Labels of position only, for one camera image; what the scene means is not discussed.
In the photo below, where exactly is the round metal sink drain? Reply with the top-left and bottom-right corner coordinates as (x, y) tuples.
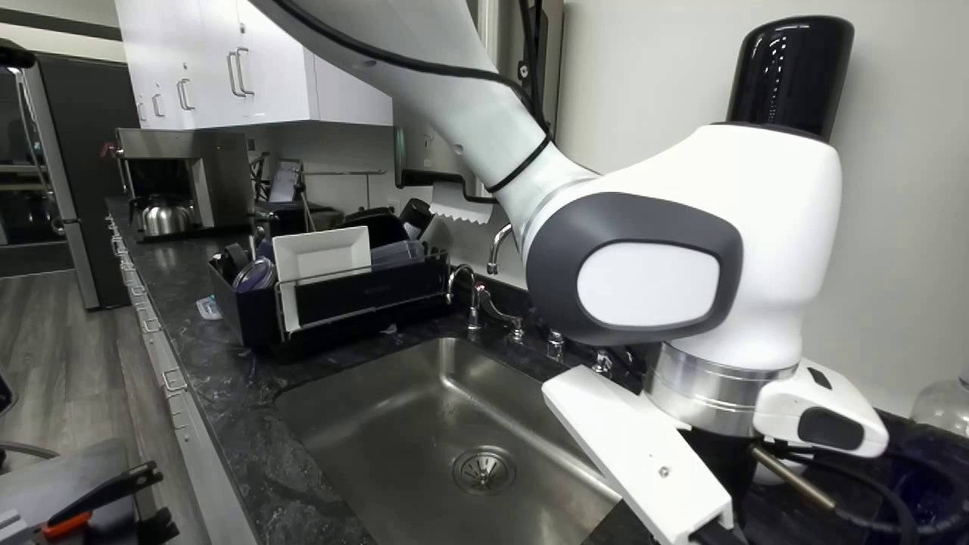
(448, 441), (521, 495)

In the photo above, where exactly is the chrome faucet spout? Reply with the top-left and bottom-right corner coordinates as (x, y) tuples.
(486, 220), (521, 281)

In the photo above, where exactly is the tall dark metal cabinet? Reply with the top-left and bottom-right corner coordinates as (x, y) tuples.
(0, 40), (102, 313)

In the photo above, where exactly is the white plastic tray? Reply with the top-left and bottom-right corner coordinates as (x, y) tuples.
(270, 224), (377, 335)

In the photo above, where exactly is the clear round lid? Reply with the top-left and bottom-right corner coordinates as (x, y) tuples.
(234, 254), (278, 295)

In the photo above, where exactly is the stainless steel sink basin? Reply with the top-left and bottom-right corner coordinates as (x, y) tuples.
(274, 333), (661, 545)

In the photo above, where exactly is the black wall soap dispenser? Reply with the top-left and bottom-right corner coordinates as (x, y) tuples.
(725, 11), (857, 144)

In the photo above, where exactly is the clear glass jar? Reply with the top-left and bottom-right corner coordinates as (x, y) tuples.
(912, 368), (969, 441)

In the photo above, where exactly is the silver kettle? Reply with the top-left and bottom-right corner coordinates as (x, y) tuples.
(132, 201), (199, 241)

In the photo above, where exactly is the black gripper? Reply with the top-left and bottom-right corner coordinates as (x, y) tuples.
(694, 430), (764, 545)

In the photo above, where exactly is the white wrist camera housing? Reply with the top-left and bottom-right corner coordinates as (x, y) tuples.
(539, 364), (737, 545)

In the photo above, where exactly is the white upper cabinet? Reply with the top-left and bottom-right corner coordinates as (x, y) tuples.
(111, 0), (396, 133)

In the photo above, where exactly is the stainless steel appliance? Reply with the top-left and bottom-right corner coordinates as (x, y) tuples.
(111, 125), (221, 241)

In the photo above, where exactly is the black dish rack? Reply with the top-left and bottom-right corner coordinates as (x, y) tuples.
(234, 207), (452, 364)

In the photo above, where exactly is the orange handled clamp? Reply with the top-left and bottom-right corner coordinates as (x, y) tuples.
(33, 460), (183, 545)

